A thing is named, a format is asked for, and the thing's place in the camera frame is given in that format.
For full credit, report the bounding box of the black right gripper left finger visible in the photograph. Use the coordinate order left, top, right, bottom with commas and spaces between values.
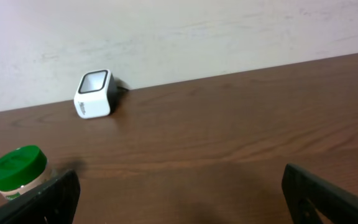
0, 170, 80, 224

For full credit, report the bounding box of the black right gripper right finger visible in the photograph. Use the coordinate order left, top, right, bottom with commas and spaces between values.
282, 164, 358, 224

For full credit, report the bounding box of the green-lidded white jar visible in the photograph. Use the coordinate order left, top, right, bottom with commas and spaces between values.
0, 145, 57, 200

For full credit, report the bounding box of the white barcode scanner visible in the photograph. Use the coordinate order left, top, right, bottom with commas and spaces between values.
73, 69, 118, 119

